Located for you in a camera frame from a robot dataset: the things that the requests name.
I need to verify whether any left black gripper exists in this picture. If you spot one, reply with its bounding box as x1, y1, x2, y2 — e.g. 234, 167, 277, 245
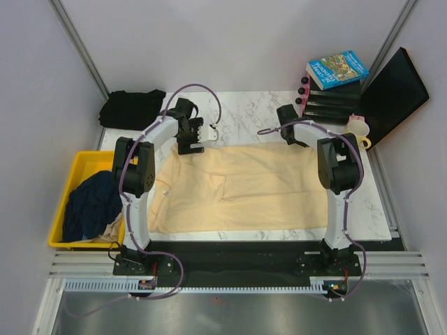
177, 118, 205, 156

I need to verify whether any cream yellow t-shirt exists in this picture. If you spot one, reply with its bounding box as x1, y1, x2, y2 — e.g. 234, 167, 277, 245
147, 142, 328, 234

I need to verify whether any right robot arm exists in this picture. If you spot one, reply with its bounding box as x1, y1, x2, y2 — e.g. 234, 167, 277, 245
277, 104, 364, 275

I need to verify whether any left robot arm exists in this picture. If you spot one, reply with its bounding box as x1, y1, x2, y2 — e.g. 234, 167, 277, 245
112, 98, 204, 274

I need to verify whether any black box with knobs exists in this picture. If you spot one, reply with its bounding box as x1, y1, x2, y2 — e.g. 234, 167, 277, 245
295, 74, 361, 125

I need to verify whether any folded black t-shirt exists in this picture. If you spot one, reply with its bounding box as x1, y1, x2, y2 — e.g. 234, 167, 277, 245
98, 89, 166, 131

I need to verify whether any small pink box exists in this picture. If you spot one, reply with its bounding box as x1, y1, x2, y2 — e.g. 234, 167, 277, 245
349, 114, 365, 122

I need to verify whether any yellow ceramic mug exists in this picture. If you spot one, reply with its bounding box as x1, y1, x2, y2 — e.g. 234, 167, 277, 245
342, 119, 372, 150

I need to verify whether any colourful treehouse book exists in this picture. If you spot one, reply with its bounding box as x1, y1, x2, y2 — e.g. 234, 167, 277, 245
306, 50, 369, 91

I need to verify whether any yellow plastic bin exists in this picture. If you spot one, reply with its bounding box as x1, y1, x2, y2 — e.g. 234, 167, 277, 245
48, 151, 124, 248

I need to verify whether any navy blue t-shirt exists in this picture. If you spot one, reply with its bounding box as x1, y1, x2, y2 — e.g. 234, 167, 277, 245
62, 170, 122, 242

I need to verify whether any black flat panel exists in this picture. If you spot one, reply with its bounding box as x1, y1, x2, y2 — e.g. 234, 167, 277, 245
355, 47, 430, 147

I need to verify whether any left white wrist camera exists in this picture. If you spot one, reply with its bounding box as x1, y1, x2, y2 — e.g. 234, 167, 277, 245
197, 125, 219, 143

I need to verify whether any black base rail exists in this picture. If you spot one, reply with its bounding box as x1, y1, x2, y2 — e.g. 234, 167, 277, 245
113, 241, 362, 289

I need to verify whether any white slotted cable duct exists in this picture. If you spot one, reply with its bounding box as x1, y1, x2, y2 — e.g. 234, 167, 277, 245
64, 278, 157, 293

